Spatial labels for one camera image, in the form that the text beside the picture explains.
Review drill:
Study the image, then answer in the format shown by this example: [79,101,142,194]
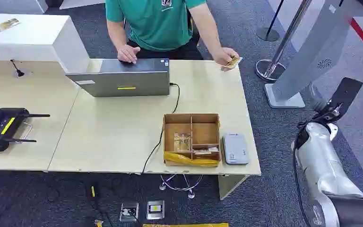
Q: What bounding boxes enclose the small stacked cards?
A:
[193,146,220,156]

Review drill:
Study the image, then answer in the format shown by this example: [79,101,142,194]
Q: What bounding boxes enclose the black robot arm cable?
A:
[292,123,312,227]

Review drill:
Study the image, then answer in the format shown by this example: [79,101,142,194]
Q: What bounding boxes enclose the clear gold card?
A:
[173,133,192,153]

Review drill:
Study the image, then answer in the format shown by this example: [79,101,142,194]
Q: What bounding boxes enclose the black desk microphone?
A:
[9,59,26,78]

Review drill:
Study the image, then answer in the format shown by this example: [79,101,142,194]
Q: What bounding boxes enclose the grey kiosk stand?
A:
[264,0,363,109]

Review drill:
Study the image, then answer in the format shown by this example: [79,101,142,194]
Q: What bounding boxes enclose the chrome stanchion post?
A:
[255,0,313,83]

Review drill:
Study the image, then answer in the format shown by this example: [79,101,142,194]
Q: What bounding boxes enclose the white cabinet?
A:
[0,13,90,88]

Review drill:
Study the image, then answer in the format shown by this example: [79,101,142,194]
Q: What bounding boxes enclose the person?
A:
[105,0,241,72]

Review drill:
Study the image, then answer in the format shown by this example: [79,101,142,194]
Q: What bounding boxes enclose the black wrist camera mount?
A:
[313,77,363,124]

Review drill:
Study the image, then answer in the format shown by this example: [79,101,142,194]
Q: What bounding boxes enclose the person's left hand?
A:
[212,47,240,72]

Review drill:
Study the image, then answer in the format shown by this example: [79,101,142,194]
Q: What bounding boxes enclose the black laptop cable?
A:
[141,82,181,175]

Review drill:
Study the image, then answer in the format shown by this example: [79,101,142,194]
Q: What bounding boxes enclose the black floor cable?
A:
[89,200,145,227]

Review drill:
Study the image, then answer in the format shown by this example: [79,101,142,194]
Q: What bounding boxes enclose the person's right hand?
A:
[117,44,141,64]

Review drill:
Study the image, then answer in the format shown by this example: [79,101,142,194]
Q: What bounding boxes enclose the gold card with pale edge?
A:
[0,18,21,32]

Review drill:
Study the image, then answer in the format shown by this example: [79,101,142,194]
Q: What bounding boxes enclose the black power adapter yellow label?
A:
[86,182,101,208]

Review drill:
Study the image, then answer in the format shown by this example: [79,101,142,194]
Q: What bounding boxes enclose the grey laptop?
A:
[65,58,171,98]

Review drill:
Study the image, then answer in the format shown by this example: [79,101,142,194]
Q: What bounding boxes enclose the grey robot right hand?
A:
[308,82,329,114]

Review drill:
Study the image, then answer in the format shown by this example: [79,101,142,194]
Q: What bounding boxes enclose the yellow floor tape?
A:
[142,222,229,227]

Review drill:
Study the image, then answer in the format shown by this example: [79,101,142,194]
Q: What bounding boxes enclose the black stanchion post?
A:
[256,0,285,42]

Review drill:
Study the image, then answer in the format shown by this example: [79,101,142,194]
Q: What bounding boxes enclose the chrome chair base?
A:
[159,174,204,200]

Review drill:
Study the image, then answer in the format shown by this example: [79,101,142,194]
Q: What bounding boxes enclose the gold printed card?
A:
[224,56,243,70]

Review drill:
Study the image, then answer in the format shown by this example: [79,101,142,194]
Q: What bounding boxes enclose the pale desk leg panel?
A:
[217,174,251,201]

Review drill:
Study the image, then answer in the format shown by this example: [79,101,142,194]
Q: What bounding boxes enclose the grey card reader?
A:
[222,133,250,166]

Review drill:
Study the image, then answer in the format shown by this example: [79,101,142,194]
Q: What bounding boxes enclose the wooden card box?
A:
[163,113,222,167]

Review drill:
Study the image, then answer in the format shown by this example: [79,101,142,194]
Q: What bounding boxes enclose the black remote controller with antennas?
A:
[0,107,51,152]

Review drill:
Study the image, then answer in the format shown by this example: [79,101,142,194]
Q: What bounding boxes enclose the steel floor socket with plug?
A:
[119,202,140,222]

